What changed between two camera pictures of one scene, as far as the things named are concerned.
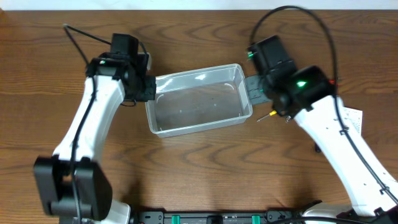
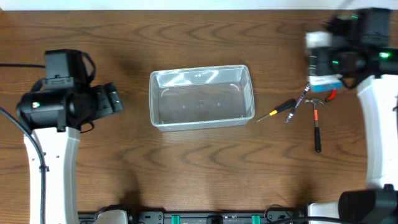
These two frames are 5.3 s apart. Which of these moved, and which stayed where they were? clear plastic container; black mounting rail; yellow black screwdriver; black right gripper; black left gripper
Moved: black left gripper; black right gripper
Stayed: yellow black screwdriver; black mounting rail; clear plastic container
